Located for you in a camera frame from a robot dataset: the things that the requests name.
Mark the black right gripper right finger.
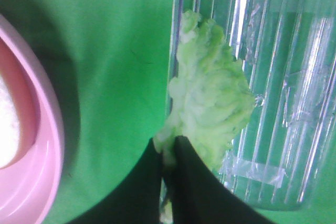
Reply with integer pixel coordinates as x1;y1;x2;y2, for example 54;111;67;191
171;136;272;224

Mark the green lettuce leaf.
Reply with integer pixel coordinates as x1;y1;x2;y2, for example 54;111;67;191
153;9;256;224

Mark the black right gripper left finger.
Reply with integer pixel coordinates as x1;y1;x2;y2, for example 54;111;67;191
70;139;162;224

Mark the bread slice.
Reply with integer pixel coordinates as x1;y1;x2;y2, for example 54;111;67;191
1;77;20;168

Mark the right clear plastic tray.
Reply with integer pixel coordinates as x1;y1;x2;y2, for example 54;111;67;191
169;0;335;211

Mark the pink round plate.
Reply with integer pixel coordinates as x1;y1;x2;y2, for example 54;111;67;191
1;17;64;223

